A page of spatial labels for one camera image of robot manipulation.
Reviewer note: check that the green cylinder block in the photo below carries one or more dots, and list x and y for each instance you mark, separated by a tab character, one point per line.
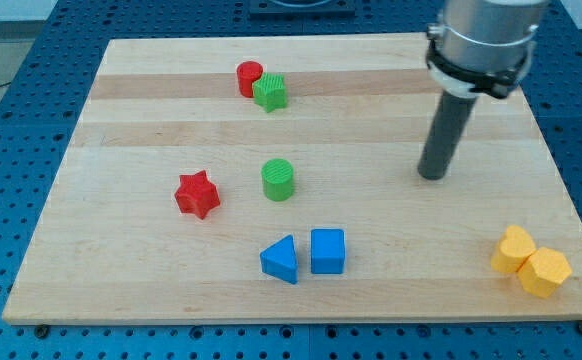
278	179

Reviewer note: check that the blue cube block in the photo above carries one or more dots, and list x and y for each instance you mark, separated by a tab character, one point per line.
327	251

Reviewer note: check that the blue triangle block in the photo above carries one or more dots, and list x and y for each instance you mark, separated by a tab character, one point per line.
279	260

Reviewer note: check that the yellow heart block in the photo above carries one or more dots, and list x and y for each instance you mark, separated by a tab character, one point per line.
512	250

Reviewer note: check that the red cylinder block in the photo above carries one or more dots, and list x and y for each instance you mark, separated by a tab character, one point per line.
247	73

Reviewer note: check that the wooden board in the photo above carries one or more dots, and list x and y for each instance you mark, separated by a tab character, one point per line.
112	247

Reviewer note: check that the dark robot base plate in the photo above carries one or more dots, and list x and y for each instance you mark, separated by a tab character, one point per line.
270	8

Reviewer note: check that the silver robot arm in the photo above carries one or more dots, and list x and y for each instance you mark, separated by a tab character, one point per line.
483	46

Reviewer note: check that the red star block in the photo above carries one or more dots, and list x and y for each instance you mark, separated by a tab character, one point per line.
196	194

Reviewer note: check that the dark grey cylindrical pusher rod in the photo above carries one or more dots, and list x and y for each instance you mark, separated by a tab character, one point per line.
448	124

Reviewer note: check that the green star block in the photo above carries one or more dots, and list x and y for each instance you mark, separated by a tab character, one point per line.
269	92

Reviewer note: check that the yellow hexagon block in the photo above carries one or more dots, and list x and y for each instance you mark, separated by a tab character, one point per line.
544	272

